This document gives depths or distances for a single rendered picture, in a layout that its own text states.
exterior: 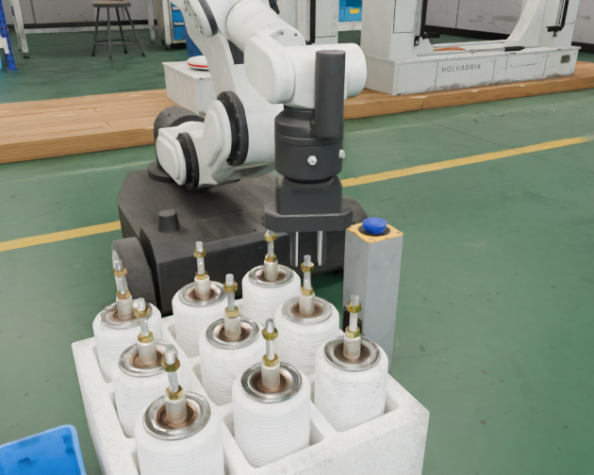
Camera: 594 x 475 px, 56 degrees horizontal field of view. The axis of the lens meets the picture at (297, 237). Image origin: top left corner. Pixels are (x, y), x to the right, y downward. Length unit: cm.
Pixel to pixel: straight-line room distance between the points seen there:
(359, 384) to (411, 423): 9
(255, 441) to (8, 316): 85
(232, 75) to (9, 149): 163
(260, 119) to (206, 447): 61
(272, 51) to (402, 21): 268
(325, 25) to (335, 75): 242
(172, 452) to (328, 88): 43
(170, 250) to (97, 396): 42
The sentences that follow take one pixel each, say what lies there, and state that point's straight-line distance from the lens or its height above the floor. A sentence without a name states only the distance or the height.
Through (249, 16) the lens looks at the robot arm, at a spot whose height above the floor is 65.
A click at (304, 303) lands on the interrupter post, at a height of 27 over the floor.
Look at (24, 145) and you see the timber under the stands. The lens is 258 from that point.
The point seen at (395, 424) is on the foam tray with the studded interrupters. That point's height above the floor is 18.
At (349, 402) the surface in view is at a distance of 74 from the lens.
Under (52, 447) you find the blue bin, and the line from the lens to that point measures 92.
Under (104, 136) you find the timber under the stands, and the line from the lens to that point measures 261.
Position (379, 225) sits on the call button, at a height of 33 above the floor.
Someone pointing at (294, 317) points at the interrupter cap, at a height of 25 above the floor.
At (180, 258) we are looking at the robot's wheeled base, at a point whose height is 17.
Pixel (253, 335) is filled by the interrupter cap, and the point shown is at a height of 25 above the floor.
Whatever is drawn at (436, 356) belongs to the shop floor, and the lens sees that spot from 119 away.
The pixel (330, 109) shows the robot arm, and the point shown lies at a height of 56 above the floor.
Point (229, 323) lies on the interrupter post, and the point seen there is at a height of 27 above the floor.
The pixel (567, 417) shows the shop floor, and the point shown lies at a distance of 113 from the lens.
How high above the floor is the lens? 70
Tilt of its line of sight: 25 degrees down
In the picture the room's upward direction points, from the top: straight up
